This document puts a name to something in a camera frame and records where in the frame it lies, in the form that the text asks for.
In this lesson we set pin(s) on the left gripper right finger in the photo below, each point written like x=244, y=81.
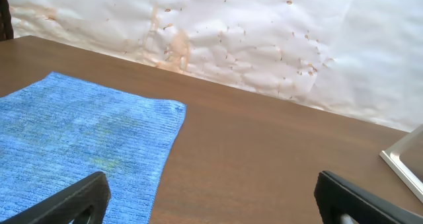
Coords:
x=343, y=197

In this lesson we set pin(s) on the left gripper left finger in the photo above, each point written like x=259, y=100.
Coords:
x=82, y=192

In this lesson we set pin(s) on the red and yellow tip box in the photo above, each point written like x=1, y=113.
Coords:
x=401, y=173

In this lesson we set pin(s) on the blue cloth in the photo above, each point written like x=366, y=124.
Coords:
x=82, y=128

